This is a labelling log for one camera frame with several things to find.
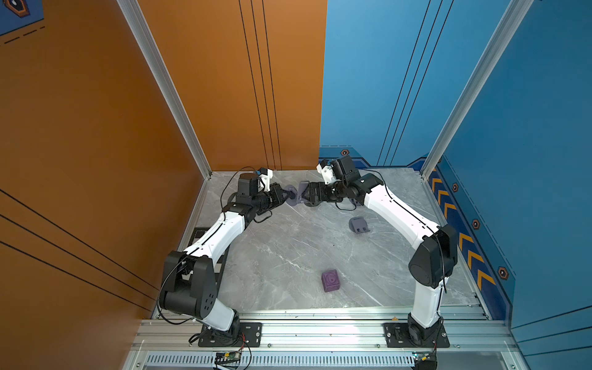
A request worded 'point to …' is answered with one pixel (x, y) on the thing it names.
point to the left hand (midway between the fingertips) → (291, 190)
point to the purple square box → (331, 280)
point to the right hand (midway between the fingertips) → (312, 194)
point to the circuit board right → (425, 361)
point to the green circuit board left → (228, 356)
